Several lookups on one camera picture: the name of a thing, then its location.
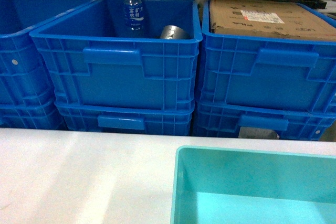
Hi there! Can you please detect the brown cardboard box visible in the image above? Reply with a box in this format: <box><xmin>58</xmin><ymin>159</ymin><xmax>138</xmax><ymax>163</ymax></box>
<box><xmin>209</xmin><ymin>0</ymin><xmax>335</xmax><ymax>41</ymax></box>

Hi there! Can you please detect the blue crate centre bottom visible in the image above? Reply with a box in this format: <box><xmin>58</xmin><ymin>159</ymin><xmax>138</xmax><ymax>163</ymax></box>
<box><xmin>55</xmin><ymin>93</ymin><xmax>195</xmax><ymax>136</ymax></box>

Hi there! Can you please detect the blue crate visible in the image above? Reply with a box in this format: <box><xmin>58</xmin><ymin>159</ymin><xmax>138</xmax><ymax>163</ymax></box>
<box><xmin>30</xmin><ymin>0</ymin><xmax>202</xmax><ymax>101</ymax></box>
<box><xmin>55</xmin><ymin>93</ymin><xmax>195</xmax><ymax>136</ymax></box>
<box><xmin>193</xmin><ymin>99</ymin><xmax>335</xmax><ymax>141</ymax></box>
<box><xmin>1</xmin><ymin>99</ymin><xmax>68</xmax><ymax>130</ymax></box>
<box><xmin>197</xmin><ymin>0</ymin><xmax>335</xmax><ymax>113</ymax></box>
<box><xmin>1</xmin><ymin>0</ymin><xmax>94</xmax><ymax>108</ymax></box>

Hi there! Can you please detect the blue crate right bottom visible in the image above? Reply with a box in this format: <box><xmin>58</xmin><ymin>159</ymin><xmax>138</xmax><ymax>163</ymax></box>
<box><xmin>193</xmin><ymin>99</ymin><xmax>335</xmax><ymax>141</ymax></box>

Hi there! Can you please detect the grey tape roll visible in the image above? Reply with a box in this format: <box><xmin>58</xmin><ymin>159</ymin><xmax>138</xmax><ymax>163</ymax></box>
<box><xmin>159</xmin><ymin>25</ymin><xmax>191</xmax><ymax>40</ymax></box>

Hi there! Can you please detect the blue crate centre top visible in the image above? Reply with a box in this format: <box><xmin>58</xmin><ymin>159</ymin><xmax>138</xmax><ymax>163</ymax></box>
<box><xmin>30</xmin><ymin>0</ymin><xmax>202</xmax><ymax>101</ymax></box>

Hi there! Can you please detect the clear water bottle blue label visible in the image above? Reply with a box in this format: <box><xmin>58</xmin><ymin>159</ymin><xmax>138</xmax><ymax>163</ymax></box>
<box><xmin>123</xmin><ymin>0</ymin><xmax>144</xmax><ymax>38</ymax></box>

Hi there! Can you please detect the teal plastic bin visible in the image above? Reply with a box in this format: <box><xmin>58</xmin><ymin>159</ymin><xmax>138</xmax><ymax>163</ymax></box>
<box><xmin>170</xmin><ymin>146</ymin><xmax>335</xmax><ymax>223</ymax></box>

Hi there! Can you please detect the blue crate right top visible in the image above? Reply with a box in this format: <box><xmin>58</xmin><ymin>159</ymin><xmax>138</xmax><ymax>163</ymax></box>
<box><xmin>197</xmin><ymin>0</ymin><xmax>335</xmax><ymax>113</ymax></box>

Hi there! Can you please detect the blue crate left bottom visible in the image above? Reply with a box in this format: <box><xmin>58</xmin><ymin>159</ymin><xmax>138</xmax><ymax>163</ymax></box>
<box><xmin>1</xmin><ymin>99</ymin><xmax>68</xmax><ymax>130</ymax></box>

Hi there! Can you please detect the blue crate left top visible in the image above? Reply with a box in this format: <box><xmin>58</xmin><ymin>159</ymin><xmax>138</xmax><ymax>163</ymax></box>
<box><xmin>1</xmin><ymin>0</ymin><xmax>94</xmax><ymax>108</ymax></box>

